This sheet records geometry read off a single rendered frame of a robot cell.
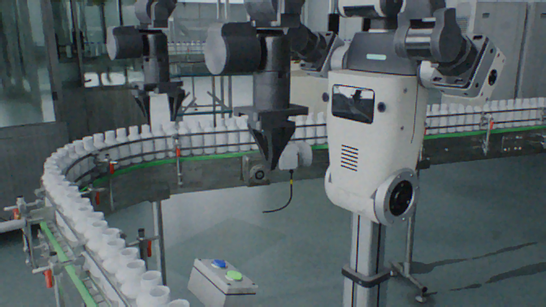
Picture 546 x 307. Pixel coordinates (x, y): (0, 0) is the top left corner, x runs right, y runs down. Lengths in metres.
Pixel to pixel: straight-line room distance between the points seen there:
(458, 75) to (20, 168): 3.29
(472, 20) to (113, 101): 4.55
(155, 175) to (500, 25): 5.36
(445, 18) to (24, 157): 3.31
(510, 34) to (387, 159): 5.81
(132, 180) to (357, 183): 1.24
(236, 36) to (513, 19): 6.34
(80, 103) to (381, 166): 4.93
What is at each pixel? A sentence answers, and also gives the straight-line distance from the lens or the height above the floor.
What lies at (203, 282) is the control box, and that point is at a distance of 1.00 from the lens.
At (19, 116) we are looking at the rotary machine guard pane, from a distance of 3.78.
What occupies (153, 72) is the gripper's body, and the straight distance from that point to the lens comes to 1.07.
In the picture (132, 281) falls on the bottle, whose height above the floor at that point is 1.14.
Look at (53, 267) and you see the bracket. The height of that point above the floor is 1.08.
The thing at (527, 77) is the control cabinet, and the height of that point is 0.90.
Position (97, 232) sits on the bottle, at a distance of 1.15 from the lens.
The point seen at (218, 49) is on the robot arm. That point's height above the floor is 1.58.
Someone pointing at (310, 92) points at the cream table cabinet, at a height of 0.92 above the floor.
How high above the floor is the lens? 1.62
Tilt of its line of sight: 16 degrees down
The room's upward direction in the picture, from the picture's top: straight up
